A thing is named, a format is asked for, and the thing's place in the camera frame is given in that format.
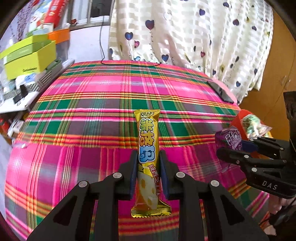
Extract green flat box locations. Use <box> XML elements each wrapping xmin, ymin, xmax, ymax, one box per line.
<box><xmin>1</xmin><ymin>34</ymin><xmax>51</xmax><ymax>65</ymax></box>

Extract golden yellow snack bar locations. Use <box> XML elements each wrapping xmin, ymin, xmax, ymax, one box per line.
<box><xmin>131</xmin><ymin>109</ymin><xmax>171</xmax><ymax>218</ymax></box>

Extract black smartphone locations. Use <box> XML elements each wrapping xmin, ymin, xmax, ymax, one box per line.
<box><xmin>207</xmin><ymin>81</ymin><xmax>234</xmax><ymax>104</ymax></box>

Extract lime green box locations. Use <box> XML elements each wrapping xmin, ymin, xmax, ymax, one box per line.
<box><xmin>4</xmin><ymin>41</ymin><xmax>56</xmax><ymax>80</ymax></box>

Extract heart patterned white curtain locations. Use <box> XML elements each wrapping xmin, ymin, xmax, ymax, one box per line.
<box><xmin>109</xmin><ymin>0</ymin><xmax>273</xmax><ymax>101</ymax></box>

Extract clear bag of peanuts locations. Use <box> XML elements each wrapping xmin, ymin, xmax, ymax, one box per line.
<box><xmin>241</xmin><ymin>114</ymin><xmax>272</xmax><ymax>140</ymax></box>

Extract black charging cable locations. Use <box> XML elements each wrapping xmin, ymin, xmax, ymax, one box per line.
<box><xmin>99</xmin><ymin>14</ymin><xmax>162</xmax><ymax>67</ymax></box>

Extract red woven plastic basket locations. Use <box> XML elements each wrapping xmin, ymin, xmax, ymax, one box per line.
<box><xmin>230</xmin><ymin>109</ymin><xmax>272</xmax><ymax>152</ymax></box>

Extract colourful plaid tablecloth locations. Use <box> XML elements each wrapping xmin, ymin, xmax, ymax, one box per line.
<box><xmin>4</xmin><ymin>61</ymin><xmax>269</xmax><ymax>240</ymax></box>

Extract orange storage box lid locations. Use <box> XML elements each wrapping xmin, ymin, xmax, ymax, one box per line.
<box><xmin>48</xmin><ymin>29</ymin><xmax>70</xmax><ymax>45</ymax></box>

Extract striped grey box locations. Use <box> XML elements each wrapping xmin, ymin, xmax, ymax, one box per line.
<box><xmin>26</xmin><ymin>59</ymin><xmax>62</xmax><ymax>92</ymax></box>

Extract purple dried flower branches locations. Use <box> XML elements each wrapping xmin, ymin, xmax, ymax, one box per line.
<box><xmin>15</xmin><ymin>0</ymin><xmax>34</xmax><ymax>42</ymax></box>

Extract purple snack packet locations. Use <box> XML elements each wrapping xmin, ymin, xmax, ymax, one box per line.
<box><xmin>215</xmin><ymin>126</ymin><xmax>242</xmax><ymax>151</ymax></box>

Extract brown wooden wardrobe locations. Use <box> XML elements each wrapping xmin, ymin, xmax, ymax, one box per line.
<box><xmin>240</xmin><ymin>11</ymin><xmax>295</xmax><ymax>141</ymax></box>

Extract white side table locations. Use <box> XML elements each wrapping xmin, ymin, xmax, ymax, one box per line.
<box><xmin>1</xmin><ymin>59</ymin><xmax>75</xmax><ymax>114</ymax></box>

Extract red snack package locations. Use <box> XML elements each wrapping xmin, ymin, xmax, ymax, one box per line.
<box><xmin>44</xmin><ymin>0</ymin><xmax>69</xmax><ymax>28</ymax></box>

